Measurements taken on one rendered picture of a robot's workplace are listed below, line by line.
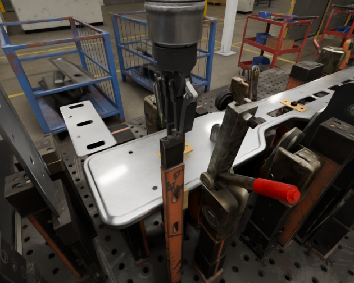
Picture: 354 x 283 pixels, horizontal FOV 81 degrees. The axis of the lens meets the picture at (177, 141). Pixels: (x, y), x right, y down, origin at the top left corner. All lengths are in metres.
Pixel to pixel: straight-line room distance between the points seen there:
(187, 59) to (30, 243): 0.71
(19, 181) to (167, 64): 0.31
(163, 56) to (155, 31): 0.04
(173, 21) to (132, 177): 0.31
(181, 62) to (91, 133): 0.36
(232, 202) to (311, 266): 0.45
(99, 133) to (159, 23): 0.37
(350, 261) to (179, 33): 0.77
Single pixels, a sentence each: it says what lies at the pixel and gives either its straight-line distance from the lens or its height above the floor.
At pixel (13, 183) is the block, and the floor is 1.08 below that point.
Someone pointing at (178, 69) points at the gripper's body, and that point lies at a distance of 0.36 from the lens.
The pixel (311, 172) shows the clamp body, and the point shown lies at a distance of 0.46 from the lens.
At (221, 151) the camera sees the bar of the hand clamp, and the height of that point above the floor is 1.14.
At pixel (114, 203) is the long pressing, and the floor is 1.00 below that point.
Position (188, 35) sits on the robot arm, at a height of 1.27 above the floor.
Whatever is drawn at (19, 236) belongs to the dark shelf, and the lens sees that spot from 0.45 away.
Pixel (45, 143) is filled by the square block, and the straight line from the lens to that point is 0.53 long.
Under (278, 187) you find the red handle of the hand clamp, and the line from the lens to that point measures 0.29.
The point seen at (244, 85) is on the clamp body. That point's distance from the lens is 0.80.
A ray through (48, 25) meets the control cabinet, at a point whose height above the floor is 0.16.
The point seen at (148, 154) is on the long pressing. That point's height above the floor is 1.00.
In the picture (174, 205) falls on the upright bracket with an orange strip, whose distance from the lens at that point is 0.32.
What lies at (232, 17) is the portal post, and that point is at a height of 0.70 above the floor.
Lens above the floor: 1.34
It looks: 39 degrees down
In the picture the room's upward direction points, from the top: straight up
